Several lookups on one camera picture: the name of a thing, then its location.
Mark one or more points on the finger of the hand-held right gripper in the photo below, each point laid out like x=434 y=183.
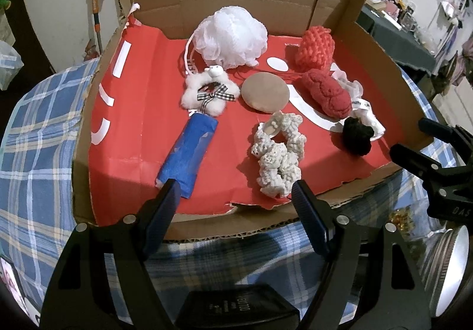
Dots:
x=451 y=136
x=417 y=162

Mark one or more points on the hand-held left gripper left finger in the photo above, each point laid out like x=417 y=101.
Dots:
x=162 y=212

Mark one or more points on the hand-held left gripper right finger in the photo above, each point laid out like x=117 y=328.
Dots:
x=312 y=215

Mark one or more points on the cream crochet scrunchie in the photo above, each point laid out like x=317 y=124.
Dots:
x=277 y=167

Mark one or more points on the cardboard box red inside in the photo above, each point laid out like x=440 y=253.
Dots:
x=147 y=152

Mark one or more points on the white ruffled cloth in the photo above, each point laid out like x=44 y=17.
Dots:
x=371 y=121

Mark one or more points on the blue fabric pouch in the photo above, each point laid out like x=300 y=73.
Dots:
x=188 y=152

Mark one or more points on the black scrunchie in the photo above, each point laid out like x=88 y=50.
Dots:
x=354 y=136

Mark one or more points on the red knitted cloth with tag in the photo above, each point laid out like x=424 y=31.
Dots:
x=325 y=91

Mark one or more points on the white fluffy plush plaid bow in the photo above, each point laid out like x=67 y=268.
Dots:
x=192 y=93

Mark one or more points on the tan round powder puff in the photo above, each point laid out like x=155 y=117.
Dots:
x=264 y=91

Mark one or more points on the red knitted scrunchie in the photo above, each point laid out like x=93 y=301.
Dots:
x=314 y=47

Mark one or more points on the white mesh bath pouf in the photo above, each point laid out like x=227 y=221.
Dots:
x=229 y=34

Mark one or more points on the small clear glass jar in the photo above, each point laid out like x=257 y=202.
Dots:
x=402 y=223

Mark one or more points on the dark jar with metal lid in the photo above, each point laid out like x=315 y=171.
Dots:
x=451 y=271

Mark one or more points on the pink curtain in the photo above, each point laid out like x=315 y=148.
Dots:
x=463 y=60

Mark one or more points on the dark decorated box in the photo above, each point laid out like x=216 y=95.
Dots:
x=236 y=306

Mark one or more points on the blue plaid blanket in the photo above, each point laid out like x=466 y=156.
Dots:
x=37 y=152

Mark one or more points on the white flat object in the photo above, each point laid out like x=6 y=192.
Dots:
x=11 y=285

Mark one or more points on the mop stick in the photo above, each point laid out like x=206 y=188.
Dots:
x=96 y=12

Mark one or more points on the clear plastic bag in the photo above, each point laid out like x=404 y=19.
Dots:
x=9 y=64

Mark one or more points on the green plush toy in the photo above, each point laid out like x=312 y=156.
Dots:
x=4 y=1

